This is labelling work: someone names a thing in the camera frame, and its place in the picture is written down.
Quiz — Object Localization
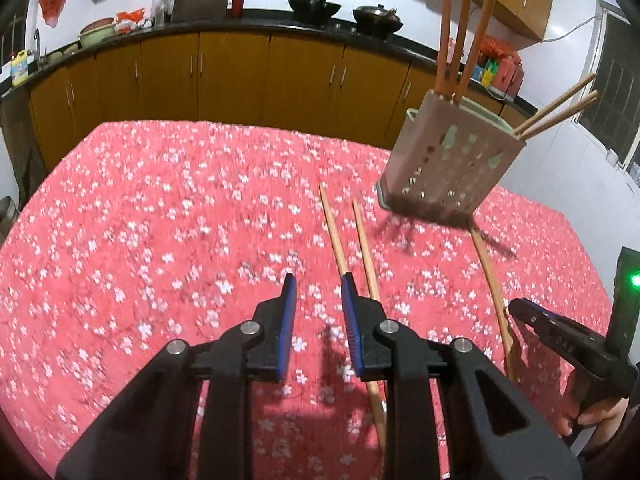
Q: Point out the wooden chopstick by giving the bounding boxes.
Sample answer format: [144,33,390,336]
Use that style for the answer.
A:
[513,73,596,136]
[352,200,386,453]
[319,184,348,275]
[468,218,518,382]
[454,0,496,105]
[435,0,451,94]
[447,0,472,98]
[520,90,599,142]

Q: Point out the person right hand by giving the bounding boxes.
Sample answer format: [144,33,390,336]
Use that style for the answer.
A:
[555,370,629,446]

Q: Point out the red floral tablecloth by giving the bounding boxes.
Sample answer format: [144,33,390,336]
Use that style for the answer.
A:
[0,119,614,480]

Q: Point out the beige perforated utensil holder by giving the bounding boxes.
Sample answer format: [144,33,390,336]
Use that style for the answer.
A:
[376,90,525,229]

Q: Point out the right window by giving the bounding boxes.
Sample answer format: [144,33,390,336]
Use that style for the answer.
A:
[577,1,639,181]

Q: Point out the lower wooden cabinets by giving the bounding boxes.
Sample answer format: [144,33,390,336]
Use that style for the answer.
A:
[0,19,536,196]

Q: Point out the red oil jugs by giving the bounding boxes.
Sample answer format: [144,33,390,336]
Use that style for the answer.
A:
[491,55,524,102]

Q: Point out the black lidded wok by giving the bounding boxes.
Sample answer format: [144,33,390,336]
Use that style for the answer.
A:
[352,4,404,40]

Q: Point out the black wok with ladle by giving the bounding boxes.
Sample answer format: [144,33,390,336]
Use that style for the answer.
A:
[288,0,342,26]

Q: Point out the red bottle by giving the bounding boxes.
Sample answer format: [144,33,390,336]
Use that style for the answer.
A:
[230,0,244,18]

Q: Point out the dark wooden cutting board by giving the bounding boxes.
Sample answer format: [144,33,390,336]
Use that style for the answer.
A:
[171,0,229,23]

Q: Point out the yellow detergent bottle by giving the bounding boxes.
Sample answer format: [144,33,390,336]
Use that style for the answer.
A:
[11,50,29,87]

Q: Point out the green basin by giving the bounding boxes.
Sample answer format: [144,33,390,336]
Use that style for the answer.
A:
[79,18,115,49]

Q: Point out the red bag on counter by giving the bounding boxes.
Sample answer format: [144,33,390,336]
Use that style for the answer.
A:
[115,8,145,30]

